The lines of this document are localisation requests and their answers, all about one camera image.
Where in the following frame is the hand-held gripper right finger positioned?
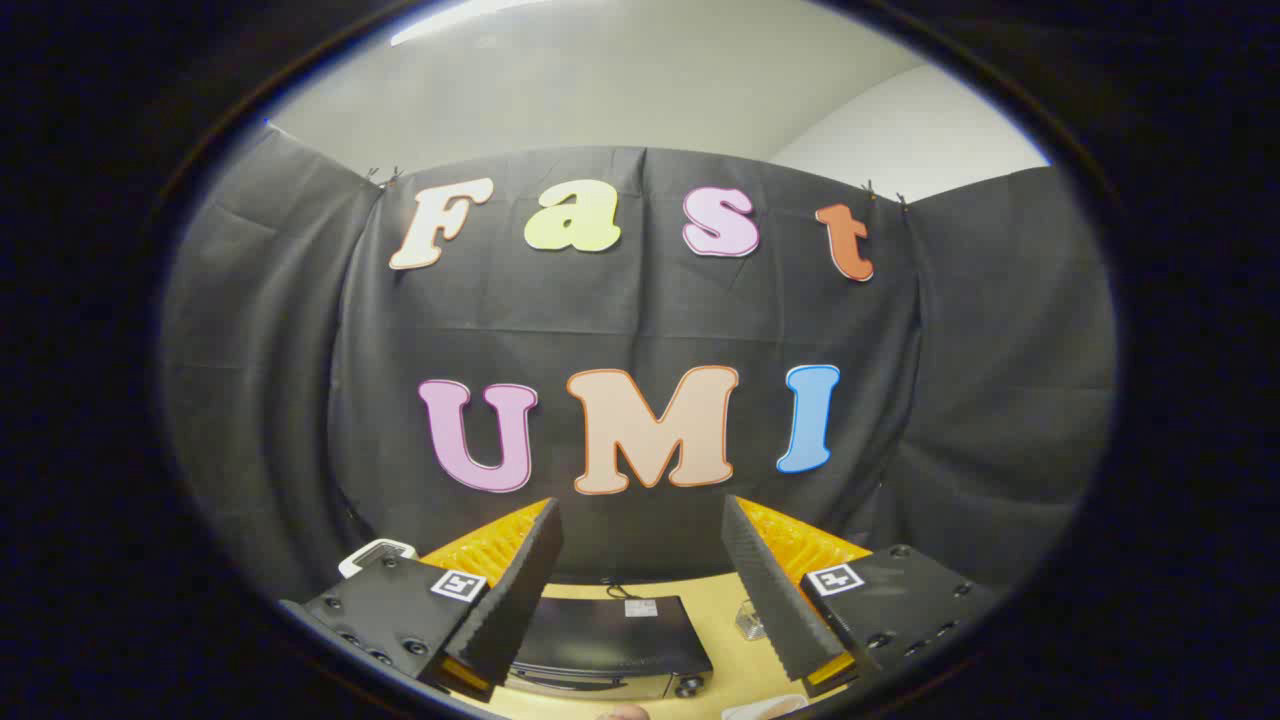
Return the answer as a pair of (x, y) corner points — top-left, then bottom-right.
(720, 494), (1003, 699)

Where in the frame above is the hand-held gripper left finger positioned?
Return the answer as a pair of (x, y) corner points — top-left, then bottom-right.
(278, 497), (566, 703)

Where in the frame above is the black toaster oven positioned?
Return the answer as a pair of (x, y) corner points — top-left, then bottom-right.
(505, 590), (716, 701)

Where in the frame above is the white plastic appliance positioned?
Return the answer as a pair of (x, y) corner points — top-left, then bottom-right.
(338, 538), (418, 580)

